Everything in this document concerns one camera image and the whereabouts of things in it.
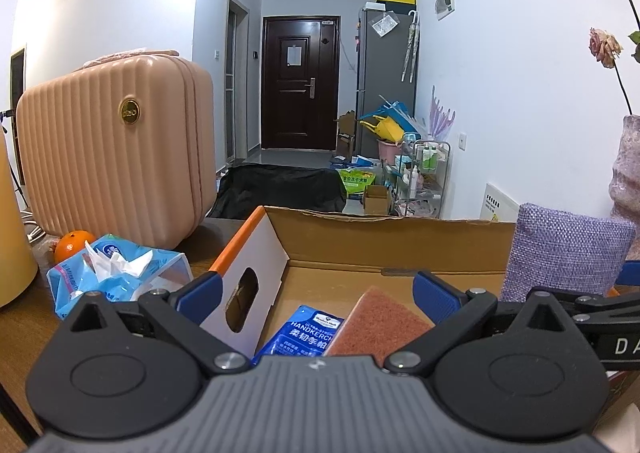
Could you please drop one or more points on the pink ribbed suitcase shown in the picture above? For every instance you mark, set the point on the pink ribbed suitcase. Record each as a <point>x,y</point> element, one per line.
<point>110,158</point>

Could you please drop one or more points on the yellow thermos jug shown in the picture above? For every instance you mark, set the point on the yellow thermos jug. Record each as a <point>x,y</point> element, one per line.
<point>15,233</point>

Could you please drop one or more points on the orange brown sponge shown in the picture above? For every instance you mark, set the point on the orange brown sponge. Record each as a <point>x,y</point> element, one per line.
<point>370,323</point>

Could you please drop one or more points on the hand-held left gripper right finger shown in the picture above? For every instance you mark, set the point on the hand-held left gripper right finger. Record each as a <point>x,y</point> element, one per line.
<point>435,295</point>

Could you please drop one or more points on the metal rack cart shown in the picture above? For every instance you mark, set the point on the metal rack cart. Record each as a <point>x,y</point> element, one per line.
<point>425,173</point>

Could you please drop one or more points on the dark brown entrance door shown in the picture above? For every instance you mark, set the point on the dark brown entrance door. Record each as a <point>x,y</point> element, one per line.
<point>297,98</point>

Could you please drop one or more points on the purple wall decoration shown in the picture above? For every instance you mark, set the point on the purple wall decoration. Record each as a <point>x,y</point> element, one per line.
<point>442,113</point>

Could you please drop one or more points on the pink textured vase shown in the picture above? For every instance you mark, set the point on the pink textured vase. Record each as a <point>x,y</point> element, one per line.
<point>627,173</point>

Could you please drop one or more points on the green printed bag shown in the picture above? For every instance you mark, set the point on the green printed bag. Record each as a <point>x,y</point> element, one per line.
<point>356,183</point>

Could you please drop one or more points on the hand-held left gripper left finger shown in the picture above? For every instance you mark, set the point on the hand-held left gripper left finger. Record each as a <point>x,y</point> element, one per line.
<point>200,293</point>

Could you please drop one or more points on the blue handkerchief tissue packet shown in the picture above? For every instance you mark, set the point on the blue handkerchief tissue packet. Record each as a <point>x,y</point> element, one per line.
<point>300,333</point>

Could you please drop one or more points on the orange fruit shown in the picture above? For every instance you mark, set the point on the orange fruit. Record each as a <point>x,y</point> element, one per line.
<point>72,243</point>

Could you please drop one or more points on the purple fabric pouch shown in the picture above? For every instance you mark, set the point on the purple fabric pouch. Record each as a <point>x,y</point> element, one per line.
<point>560,248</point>

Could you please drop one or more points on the pink bucket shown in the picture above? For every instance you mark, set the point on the pink bucket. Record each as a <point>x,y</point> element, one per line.
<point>387,153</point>

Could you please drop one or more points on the grey refrigerator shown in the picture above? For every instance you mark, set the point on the grey refrigerator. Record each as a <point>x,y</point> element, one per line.
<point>385,83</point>

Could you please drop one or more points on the small brown cardboard box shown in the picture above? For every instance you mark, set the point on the small brown cardboard box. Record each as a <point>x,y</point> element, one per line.
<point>377,200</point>

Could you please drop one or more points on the grey interior door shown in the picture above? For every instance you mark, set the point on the grey interior door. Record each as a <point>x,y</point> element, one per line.
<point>236,83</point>

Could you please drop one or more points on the blue soft tissue pack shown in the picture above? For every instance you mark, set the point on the blue soft tissue pack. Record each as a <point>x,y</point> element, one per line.
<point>110,278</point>

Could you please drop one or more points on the clear plastic bag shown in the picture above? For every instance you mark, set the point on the clear plastic bag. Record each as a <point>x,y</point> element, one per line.
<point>385,24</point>

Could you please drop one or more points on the white wall outlet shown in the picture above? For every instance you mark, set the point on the white wall outlet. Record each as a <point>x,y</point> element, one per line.
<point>462,141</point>

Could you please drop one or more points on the yellow plastic object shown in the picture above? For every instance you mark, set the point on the yellow plastic object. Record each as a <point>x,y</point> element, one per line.
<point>382,128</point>

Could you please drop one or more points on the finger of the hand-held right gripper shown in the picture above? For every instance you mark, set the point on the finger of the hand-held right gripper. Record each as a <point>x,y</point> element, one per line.
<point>610,310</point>
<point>631,273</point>

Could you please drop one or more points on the red cardboard box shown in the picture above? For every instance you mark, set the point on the red cardboard box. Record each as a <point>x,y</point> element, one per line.
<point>350,243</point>

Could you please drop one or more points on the hanging white umbrellas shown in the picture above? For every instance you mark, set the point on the hanging white umbrellas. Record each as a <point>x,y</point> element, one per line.
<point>410,48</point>

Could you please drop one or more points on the white paper notice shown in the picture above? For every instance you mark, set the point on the white paper notice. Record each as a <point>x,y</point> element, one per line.
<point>294,55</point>

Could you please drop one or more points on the pink cloth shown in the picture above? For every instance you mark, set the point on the pink cloth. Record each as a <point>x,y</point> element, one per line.
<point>130,58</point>

